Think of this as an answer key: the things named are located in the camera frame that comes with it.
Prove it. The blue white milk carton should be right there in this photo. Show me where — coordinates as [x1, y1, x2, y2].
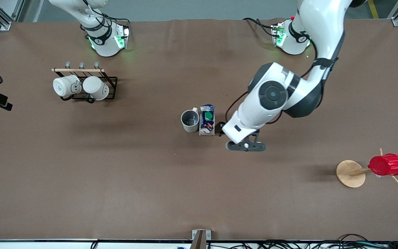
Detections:
[199, 104, 216, 136]

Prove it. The grey mug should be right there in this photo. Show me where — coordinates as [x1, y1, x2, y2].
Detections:
[181, 107, 200, 133]

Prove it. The red ribbed cup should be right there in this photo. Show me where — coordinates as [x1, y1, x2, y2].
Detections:
[368, 154, 398, 177]

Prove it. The white mug with round base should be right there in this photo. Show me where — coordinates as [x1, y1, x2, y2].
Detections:
[53, 75, 82, 98]

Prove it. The wooden mug tree stand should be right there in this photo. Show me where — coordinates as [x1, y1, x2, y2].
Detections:
[336, 148, 398, 188]

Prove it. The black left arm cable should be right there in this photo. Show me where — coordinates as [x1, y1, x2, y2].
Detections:
[225, 91, 250, 122]

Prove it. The white mug with black handle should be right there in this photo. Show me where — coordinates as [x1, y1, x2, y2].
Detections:
[83, 76, 110, 101]

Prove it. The black wire mug rack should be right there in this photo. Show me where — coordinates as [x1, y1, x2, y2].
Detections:
[51, 62, 118, 103]

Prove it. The grey metal mount bracket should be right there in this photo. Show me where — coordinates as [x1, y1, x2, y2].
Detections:
[189, 229, 212, 249]

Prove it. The black base cable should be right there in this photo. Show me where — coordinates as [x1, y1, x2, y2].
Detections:
[243, 17, 276, 38]

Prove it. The black cable bundle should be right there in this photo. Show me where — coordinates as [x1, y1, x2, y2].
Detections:
[254, 234, 398, 249]

